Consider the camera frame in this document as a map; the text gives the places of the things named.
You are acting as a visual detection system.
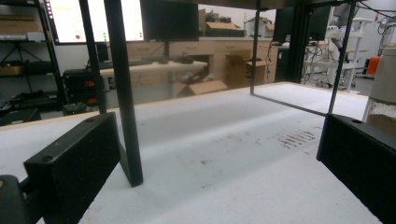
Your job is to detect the tall cardboard box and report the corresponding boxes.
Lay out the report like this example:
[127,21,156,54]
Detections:
[245,59,270,86]

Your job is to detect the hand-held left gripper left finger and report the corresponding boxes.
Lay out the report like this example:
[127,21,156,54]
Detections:
[23,112,122,224]

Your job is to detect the open cardboard box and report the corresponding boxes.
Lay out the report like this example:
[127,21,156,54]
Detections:
[205,21,246,38]

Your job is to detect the flat cardboard box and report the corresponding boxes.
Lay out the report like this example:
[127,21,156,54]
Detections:
[186,79,229,96]

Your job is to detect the dark monitor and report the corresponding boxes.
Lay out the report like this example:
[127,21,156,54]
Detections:
[140,0,201,43]
[273,5,332,44]

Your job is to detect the light wooden desk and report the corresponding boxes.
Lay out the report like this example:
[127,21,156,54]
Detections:
[98,60,208,101]

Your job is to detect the orange chair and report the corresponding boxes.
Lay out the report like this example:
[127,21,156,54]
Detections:
[365,55,382,77]

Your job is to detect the black computer case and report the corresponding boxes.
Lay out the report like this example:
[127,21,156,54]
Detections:
[61,68,107,107]

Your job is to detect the white stand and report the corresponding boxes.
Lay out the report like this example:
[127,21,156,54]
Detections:
[325,17,375,92]

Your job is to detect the black metal shelving unit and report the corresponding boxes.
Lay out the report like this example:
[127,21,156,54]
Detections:
[0,0,67,125]

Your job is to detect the black metal frame rack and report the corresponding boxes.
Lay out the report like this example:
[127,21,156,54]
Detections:
[78,0,359,189]

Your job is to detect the lit white monitor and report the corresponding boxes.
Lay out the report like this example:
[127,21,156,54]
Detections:
[44,0,146,45]

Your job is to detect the cardboard boxes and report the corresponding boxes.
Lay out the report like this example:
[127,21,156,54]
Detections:
[125,36,280,90]

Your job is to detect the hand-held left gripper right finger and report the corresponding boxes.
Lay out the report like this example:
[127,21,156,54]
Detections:
[316,113,396,224]

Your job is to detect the beige container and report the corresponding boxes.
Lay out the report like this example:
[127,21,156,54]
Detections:
[361,46,396,137]

